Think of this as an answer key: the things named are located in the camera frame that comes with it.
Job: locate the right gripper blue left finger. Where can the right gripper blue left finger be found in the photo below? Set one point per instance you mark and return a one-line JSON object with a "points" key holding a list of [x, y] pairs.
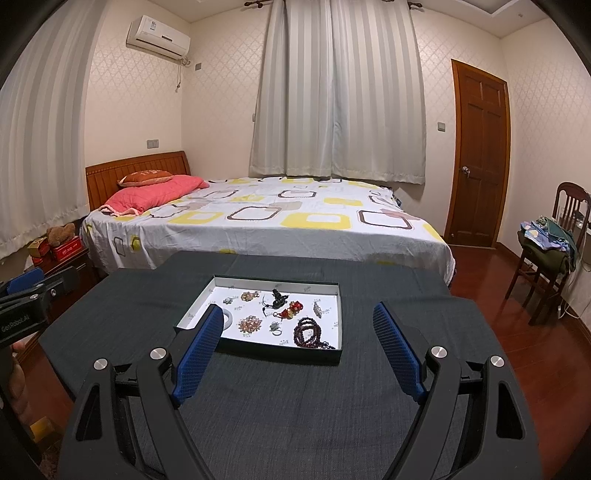
{"points": [[191, 351]]}

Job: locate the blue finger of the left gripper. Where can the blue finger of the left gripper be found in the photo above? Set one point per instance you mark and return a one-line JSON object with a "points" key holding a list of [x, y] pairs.
{"points": [[25, 281], [61, 283]]}

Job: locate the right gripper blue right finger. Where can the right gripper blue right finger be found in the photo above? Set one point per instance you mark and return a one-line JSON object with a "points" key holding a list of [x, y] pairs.
{"points": [[406, 365]]}

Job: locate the white jade bangle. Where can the white jade bangle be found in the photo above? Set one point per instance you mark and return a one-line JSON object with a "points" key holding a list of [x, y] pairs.
{"points": [[227, 319]]}

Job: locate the red tassel gold charm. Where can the red tassel gold charm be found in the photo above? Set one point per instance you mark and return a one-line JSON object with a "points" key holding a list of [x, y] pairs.
{"points": [[290, 312]]}

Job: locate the person's left hand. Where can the person's left hand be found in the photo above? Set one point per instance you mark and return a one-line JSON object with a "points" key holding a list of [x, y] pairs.
{"points": [[14, 382]]}

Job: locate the dark wooden nightstand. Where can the dark wooden nightstand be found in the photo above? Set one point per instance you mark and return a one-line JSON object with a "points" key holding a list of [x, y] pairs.
{"points": [[79, 276]]}

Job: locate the red gift boxes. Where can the red gift boxes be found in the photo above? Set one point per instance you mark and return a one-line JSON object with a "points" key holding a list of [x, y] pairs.
{"points": [[46, 257]]}

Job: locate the brown teddy bear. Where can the brown teddy bear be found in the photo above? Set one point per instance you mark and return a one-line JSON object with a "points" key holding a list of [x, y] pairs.
{"points": [[59, 235]]}

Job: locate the dark green tray box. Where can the dark green tray box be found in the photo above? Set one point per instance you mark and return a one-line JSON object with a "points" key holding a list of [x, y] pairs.
{"points": [[256, 334]]}

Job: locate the white side curtain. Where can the white side curtain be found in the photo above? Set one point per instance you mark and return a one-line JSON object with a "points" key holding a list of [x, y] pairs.
{"points": [[42, 126]]}

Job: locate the dark grey table cloth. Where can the dark grey table cloth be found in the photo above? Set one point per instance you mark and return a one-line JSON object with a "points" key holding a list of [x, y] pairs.
{"points": [[254, 419]]}

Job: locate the pink folded blanket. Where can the pink folded blanket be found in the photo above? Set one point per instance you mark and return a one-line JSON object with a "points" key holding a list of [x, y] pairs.
{"points": [[136, 200]]}

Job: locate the orange brown pillow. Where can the orange brown pillow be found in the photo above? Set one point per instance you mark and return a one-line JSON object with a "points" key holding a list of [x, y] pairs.
{"points": [[144, 178]]}

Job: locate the bed with patterned sheet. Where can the bed with patterned sheet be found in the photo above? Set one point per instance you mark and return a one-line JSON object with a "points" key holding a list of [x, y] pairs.
{"points": [[271, 216]]}

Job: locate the brown wooden door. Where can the brown wooden door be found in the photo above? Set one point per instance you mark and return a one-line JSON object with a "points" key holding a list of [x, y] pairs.
{"points": [[482, 157]]}

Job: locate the pile of clothes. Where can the pile of clothes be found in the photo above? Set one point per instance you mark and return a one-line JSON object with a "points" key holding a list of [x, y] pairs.
{"points": [[550, 246]]}

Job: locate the wooden chair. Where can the wooden chair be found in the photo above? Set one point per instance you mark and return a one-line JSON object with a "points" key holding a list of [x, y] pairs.
{"points": [[571, 210]]}

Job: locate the white window curtain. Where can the white window curtain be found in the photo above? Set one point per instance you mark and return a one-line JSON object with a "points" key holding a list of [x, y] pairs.
{"points": [[341, 93]]}

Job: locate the grey wall socket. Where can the grey wall socket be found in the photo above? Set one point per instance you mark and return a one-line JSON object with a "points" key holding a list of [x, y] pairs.
{"points": [[153, 144]]}

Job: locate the wall air conditioner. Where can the wall air conditioner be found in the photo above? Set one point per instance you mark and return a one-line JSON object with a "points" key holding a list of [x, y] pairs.
{"points": [[154, 36]]}

